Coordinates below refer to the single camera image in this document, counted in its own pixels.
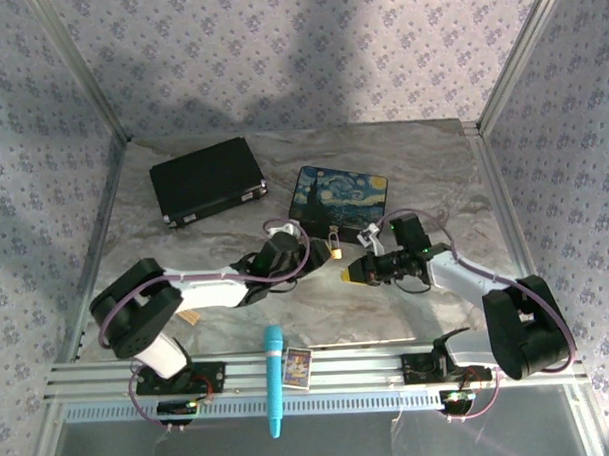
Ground black hard case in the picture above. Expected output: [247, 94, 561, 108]
[146, 135, 270, 229]

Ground white camera cable connector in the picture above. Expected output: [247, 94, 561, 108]
[359, 223, 386, 253]
[266, 219, 302, 240]

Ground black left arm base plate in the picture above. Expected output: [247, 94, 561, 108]
[133, 359, 227, 398]

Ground turquoise marker pen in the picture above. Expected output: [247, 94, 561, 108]
[261, 324, 289, 440]

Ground starry night tin box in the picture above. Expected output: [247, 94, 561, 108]
[285, 162, 392, 249]

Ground black circuit board green light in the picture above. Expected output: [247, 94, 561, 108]
[155, 399, 201, 427]
[438, 387, 477, 415]

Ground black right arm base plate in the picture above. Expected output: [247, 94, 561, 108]
[401, 350, 494, 386]

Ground small card box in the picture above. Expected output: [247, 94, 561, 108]
[281, 346, 315, 391]

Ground brass padlock with long shackle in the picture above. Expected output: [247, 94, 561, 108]
[325, 225, 345, 261]

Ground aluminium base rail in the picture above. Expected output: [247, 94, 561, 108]
[41, 335, 589, 403]

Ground aluminium frame post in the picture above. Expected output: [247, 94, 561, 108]
[474, 0, 580, 133]

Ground grey slotted cable duct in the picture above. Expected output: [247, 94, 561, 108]
[59, 383, 577, 426]

